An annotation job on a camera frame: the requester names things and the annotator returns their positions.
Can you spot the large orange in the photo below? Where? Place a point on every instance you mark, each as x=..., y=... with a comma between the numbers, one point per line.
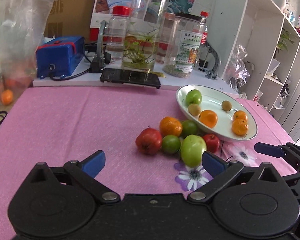
x=209, y=118

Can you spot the crumpled clear plastic bag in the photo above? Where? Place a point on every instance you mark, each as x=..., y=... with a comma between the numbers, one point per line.
x=236, y=73

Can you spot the white raised board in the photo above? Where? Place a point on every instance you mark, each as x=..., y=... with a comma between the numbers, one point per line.
x=168, y=82

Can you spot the black smartphone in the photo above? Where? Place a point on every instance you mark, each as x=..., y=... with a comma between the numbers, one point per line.
x=123, y=76

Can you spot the clear plastic fruit bag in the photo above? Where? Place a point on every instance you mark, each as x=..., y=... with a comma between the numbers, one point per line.
x=22, y=27

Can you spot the cardboard box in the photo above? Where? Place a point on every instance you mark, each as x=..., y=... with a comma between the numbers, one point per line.
x=70, y=18

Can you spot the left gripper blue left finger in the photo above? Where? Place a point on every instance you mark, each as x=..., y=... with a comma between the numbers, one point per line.
x=93, y=164

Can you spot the white shelf unit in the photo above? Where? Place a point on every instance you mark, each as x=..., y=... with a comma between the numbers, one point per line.
x=271, y=41

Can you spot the white oval plate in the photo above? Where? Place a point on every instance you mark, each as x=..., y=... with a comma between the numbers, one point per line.
x=212, y=100

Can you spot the orange top mandarin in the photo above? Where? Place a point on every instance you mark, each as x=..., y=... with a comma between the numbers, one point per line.
x=170, y=126

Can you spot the brown kiwi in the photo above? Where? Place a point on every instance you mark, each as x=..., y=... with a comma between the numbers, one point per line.
x=226, y=105
x=194, y=109

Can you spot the small red apple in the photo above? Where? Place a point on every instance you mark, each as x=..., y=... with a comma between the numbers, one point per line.
x=212, y=142

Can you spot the cola bottle red cap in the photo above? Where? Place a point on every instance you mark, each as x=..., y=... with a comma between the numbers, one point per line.
x=204, y=15

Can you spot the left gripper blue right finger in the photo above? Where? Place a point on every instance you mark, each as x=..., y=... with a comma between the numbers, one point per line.
x=213, y=164

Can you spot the blue electric box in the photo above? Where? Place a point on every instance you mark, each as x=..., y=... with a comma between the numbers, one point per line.
x=60, y=57

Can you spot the small green fruit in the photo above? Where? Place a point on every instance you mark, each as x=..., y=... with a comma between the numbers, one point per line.
x=189, y=128
x=170, y=144

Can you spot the clear jar with label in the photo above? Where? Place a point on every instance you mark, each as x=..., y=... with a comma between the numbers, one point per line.
x=182, y=49

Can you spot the small green fruit back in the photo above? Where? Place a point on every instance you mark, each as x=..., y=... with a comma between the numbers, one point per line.
x=189, y=128

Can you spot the glass vase with plant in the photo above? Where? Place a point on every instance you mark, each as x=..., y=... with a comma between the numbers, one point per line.
x=143, y=34

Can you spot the bedding poster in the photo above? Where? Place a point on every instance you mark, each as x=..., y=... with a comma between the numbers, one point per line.
x=140, y=2

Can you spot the large red apple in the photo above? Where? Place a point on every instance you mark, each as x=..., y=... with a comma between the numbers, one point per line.
x=149, y=141

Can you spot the pink tablecloth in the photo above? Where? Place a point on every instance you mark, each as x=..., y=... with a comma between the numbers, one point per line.
x=59, y=124

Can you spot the large green oval apple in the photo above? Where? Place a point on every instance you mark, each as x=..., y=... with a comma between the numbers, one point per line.
x=193, y=97

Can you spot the clear jar red lid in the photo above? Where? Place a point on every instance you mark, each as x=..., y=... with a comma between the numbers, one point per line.
x=117, y=28

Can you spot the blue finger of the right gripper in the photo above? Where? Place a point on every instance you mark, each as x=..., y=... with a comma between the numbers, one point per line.
x=270, y=150

